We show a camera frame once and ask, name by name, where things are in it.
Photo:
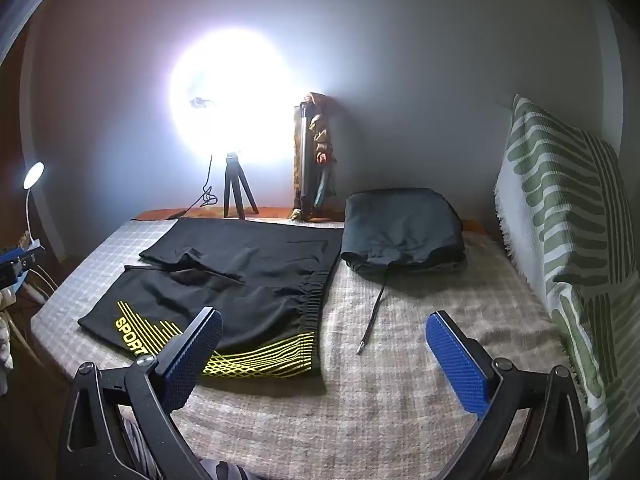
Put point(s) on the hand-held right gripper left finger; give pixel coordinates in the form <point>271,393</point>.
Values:
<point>197,355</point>

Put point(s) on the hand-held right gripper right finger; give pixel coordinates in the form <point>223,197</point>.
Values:
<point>457,365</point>

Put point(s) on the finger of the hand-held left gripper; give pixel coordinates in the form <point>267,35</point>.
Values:
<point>11,255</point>

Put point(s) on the black pants with yellow print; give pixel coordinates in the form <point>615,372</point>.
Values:
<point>250,270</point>

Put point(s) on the checked blanket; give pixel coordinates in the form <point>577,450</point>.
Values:
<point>400,410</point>

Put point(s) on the white desk lamp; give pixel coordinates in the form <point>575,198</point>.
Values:
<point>35,172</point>

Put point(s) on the orange bed sheet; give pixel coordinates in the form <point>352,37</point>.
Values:
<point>155,214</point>

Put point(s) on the small black tripod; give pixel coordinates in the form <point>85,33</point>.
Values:
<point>232,180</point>

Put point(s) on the white pillow with green pattern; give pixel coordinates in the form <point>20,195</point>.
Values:
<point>550,185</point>

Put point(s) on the folded metal tripod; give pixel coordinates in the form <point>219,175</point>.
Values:
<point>303,160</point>

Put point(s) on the green striped pillow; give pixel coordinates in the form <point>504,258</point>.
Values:
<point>607,185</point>

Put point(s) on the phone holder clip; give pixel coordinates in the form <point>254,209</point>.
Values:
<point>200,102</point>

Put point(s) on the folded metal stand with cloth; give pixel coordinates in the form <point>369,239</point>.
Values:
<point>320,135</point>

